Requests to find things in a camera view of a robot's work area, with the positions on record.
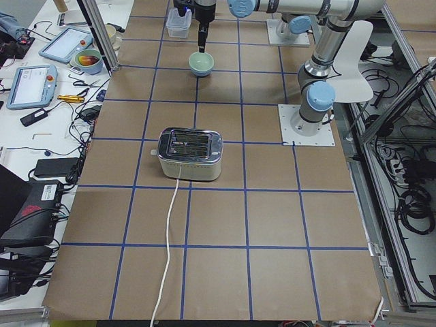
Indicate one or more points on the green bowl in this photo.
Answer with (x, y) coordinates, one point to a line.
(201, 61)

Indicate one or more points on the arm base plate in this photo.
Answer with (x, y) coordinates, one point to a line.
(279, 34)
(297, 132)

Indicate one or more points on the black charger brick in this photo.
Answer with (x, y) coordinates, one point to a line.
(34, 117)

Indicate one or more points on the bowl with lemon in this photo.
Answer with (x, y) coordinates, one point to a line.
(114, 36)

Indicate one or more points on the black computer box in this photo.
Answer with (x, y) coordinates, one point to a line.
(34, 224)

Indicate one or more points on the black power brick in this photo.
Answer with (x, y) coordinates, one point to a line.
(59, 167)

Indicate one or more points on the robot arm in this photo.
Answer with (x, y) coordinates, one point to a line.
(316, 94)
(295, 20)

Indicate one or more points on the orange handled tool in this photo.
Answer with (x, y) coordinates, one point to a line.
(71, 99)

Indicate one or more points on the aluminium frame post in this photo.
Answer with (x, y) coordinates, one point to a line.
(95, 22)

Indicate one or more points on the teach pendant tablet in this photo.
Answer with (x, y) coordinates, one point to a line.
(66, 44)
(32, 87)

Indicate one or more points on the bowl with red fruit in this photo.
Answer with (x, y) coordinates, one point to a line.
(89, 61)

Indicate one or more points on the clear plastic food container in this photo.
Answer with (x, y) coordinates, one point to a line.
(178, 26)

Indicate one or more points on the teach pendant tablet far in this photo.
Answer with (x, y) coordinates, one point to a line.
(66, 44)

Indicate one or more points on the white chair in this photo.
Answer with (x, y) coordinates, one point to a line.
(350, 86)

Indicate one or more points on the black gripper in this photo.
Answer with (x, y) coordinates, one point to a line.
(204, 14)

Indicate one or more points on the teach pendant tablet near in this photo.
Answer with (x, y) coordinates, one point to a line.
(32, 87)

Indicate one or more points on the silver toaster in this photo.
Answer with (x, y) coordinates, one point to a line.
(190, 154)

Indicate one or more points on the blue bowl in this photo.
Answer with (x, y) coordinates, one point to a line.
(201, 73)

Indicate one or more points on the black scissors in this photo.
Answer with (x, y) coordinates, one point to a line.
(81, 83)

